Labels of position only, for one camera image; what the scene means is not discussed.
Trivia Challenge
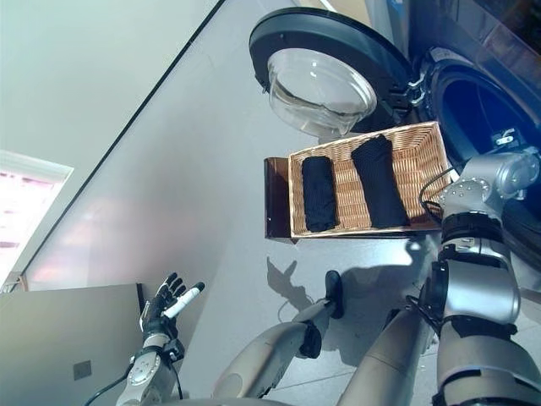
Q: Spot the dark front-load washing machine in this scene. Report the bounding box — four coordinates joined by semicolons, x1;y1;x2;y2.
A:
404;0;541;299

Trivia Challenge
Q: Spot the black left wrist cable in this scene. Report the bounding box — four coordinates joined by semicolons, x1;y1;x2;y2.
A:
82;359;185;406

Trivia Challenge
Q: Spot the wicker laundry basket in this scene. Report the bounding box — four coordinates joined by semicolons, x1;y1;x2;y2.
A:
287;121;454;239

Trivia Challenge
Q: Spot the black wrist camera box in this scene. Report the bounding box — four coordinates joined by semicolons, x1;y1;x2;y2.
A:
162;336;186;361

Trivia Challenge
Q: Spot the grey wall socket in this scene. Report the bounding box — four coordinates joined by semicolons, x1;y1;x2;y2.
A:
73;359;93;381

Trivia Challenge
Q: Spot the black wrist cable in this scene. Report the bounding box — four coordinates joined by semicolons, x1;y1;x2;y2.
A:
418;167;456;222
82;359;185;406

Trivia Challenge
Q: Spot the black left robot foot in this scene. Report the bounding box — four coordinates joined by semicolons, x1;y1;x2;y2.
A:
324;270;345;320

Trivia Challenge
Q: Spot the black rolled garment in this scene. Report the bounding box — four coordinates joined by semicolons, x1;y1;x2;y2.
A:
350;134;411;228
301;156;341;233

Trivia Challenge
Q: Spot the silver right robot leg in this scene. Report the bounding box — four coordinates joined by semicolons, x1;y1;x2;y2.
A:
337;308;444;406

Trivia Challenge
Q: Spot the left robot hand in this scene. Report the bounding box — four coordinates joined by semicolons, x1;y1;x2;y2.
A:
139;272;206;340

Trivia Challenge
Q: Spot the silver robot leg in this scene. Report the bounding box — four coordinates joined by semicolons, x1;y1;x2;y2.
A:
337;308;444;406
210;295;340;402

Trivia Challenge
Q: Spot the brown glossy stool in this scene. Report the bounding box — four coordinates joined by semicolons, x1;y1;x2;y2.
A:
264;156;298;245

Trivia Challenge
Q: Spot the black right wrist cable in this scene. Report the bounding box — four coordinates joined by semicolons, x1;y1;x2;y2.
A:
418;167;456;222

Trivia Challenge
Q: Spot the round glass washer door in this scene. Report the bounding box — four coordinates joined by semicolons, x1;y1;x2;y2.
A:
248;6;414;137

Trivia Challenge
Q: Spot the silver left robot leg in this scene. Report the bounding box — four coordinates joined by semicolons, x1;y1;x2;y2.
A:
210;295;340;402

